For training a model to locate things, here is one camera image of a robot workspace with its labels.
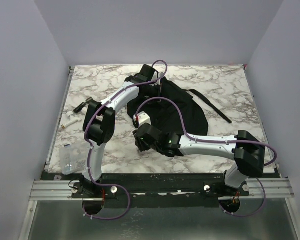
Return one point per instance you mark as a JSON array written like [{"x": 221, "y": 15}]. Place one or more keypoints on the black mounting rail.
[{"x": 170, "y": 190}]

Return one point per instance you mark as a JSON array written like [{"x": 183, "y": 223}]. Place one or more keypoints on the aluminium frame rail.
[{"x": 50, "y": 190}]

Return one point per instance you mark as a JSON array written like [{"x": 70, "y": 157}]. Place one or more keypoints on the black cylinder tool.
[{"x": 79, "y": 108}]

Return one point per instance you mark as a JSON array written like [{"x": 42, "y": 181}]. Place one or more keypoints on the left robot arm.
[{"x": 100, "y": 119}]

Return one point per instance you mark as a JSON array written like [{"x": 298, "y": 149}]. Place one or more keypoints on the clear plastic box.
[{"x": 73, "y": 157}]

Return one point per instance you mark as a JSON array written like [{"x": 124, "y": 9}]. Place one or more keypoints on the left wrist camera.
[{"x": 157, "y": 75}]

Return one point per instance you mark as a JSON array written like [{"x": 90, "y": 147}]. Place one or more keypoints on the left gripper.
[{"x": 158, "y": 89}]

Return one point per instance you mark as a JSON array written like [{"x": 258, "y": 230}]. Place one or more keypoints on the white pipe fitting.
[{"x": 74, "y": 117}]

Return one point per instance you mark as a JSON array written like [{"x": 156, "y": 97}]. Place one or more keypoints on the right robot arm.
[{"x": 243, "y": 148}]

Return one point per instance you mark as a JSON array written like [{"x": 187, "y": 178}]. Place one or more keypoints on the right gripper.
[{"x": 142, "y": 147}]

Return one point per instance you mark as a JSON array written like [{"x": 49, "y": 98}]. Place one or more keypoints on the black backpack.
[{"x": 165, "y": 117}]

